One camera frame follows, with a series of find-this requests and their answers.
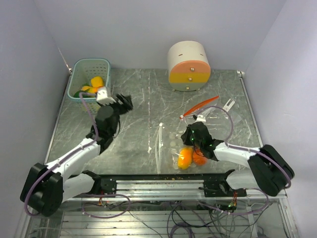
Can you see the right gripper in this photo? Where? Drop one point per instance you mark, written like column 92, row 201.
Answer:
column 185, row 136

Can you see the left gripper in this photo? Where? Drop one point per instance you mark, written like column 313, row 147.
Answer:
column 126, row 105

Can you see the clear red-zip bag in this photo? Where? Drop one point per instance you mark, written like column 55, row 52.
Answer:
column 211, row 109

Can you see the polka dot zip bag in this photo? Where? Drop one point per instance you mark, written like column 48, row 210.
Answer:
column 167, row 147

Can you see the yellow fake bell pepper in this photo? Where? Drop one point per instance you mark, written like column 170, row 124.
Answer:
column 97, row 82

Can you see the peach coloured fake fruit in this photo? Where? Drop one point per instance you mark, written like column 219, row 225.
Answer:
column 85, row 88

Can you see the dark green fake avocado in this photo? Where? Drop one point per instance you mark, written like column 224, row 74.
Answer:
column 76, row 95

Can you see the orange green fake mango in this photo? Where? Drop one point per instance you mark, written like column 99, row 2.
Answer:
column 92, row 90

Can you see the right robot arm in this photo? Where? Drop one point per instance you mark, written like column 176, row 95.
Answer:
column 267, row 170

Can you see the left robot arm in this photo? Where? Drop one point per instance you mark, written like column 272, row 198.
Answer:
column 48, row 186

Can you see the yellow orange fake mango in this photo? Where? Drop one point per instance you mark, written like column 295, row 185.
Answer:
column 185, row 157

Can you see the small white plastic clip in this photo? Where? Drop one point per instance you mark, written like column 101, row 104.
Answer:
column 228, row 105

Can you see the round mini drawer cabinet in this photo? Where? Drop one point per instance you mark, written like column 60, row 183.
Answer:
column 188, row 66

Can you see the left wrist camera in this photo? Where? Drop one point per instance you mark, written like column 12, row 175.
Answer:
column 104, row 97

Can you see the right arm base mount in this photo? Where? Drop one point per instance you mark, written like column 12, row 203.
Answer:
column 215, row 185

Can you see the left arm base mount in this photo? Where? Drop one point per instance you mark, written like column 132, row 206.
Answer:
column 104, row 189

